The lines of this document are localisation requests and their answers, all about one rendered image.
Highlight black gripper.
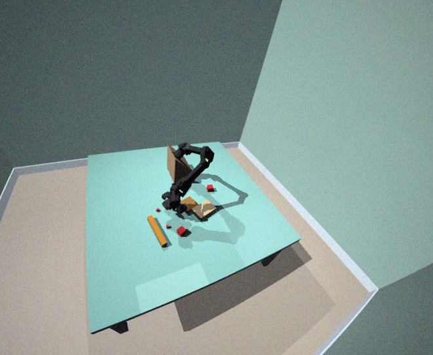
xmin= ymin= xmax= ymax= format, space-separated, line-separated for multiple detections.
xmin=162 ymin=192 xmax=187 ymax=214

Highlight orange long bar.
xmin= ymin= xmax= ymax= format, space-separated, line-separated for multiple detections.
xmin=147 ymin=215 xmax=167 ymax=247

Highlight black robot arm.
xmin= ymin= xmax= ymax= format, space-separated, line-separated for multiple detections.
xmin=162 ymin=142 xmax=215 ymax=210

